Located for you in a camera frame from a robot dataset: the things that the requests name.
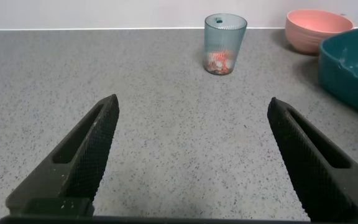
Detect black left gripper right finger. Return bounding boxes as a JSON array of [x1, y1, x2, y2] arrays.
[[267, 97, 358, 223]]

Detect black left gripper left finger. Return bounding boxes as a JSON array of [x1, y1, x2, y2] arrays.
[[5, 94, 120, 217]]

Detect red and white round pieces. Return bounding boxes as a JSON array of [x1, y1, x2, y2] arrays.
[[206, 49, 234, 75]]

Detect clear ribbed teal plastic cup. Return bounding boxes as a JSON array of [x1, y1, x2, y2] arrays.
[[203, 12, 248, 76]]

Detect pink bowl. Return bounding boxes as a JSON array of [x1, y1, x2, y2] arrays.
[[284, 8, 355, 55]]

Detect teal plastic basin with handles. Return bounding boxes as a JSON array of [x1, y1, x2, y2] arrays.
[[318, 27, 358, 121]]

